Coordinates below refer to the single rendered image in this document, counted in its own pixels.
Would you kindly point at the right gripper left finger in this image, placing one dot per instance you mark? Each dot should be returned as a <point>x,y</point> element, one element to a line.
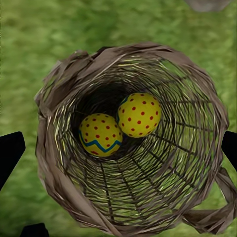
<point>12,146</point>

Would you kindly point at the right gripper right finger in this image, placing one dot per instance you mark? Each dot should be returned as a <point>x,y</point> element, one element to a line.
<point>229,147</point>

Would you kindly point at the wicker basket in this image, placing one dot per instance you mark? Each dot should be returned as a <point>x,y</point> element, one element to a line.
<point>133,68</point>

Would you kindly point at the easter egg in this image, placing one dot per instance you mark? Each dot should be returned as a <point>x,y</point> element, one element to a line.
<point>138,115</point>
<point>100,134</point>

